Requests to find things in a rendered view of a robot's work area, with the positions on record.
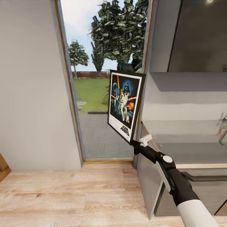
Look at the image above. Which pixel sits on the poster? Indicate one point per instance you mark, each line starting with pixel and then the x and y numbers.
pixel 125 94

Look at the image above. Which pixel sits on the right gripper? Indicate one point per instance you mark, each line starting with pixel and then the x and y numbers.
pixel 140 149

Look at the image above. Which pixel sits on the cabinet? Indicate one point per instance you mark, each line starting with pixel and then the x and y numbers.
pixel 190 36

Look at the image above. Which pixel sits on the fixed window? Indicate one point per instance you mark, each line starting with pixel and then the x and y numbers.
pixel 99 36

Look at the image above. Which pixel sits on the dishwasher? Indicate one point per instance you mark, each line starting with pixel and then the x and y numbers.
pixel 210 185

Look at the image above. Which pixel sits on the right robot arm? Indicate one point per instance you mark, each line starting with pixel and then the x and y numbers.
pixel 190 207

